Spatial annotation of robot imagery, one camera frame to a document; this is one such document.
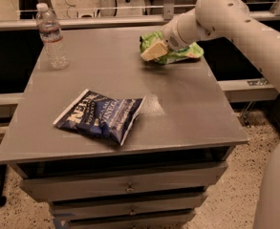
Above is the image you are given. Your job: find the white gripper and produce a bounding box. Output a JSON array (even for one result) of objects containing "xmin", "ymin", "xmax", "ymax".
[{"xmin": 140, "ymin": 17, "xmax": 189, "ymax": 61}]

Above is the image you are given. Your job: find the green rice chip bag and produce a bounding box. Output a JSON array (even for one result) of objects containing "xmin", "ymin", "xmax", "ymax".
[{"xmin": 140, "ymin": 31, "xmax": 204, "ymax": 65}]

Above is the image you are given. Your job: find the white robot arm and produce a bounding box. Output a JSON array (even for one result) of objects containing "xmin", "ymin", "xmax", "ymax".
[{"xmin": 141, "ymin": 0, "xmax": 280, "ymax": 229}]

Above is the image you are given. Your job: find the blue kettle chip bag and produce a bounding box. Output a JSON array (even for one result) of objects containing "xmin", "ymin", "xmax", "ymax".
[{"xmin": 54, "ymin": 89, "xmax": 144, "ymax": 146}]

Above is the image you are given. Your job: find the grey drawer cabinet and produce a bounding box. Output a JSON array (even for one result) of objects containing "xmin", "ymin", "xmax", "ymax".
[{"xmin": 0, "ymin": 28, "xmax": 247, "ymax": 229}]

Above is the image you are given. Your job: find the clear plastic water bottle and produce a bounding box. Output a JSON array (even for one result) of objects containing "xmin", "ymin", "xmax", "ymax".
[{"xmin": 35, "ymin": 3, "xmax": 69, "ymax": 70}]

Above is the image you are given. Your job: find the bottom grey drawer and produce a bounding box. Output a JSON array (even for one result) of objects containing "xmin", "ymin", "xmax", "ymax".
[{"xmin": 54, "ymin": 209, "xmax": 195, "ymax": 229}]

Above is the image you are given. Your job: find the grey drawer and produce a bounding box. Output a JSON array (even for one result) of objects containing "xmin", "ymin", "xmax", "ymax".
[
  {"xmin": 20, "ymin": 161, "xmax": 227, "ymax": 202},
  {"xmin": 50, "ymin": 193, "xmax": 207, "ymax": 220},
  {"xmin": 54, "ymin": 209, "xmax": 195, "ymax": 229}
]

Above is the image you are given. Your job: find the top grey drawer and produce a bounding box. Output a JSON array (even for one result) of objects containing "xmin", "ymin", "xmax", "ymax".
[{"xmin": 20, "ymin": 161, "xmax": 227, "ymax": 202}]

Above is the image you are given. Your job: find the middle grey drawer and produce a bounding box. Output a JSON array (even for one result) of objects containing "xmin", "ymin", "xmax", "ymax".
[{"xmin": 50, "ymin": 193, "xmax": 207, "ymax": 220}]

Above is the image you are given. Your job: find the black stand leg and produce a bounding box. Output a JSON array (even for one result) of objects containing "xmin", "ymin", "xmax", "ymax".
[{"xmin": 0, "ymin": 165, "xmax": 7, "ymax": 207}]

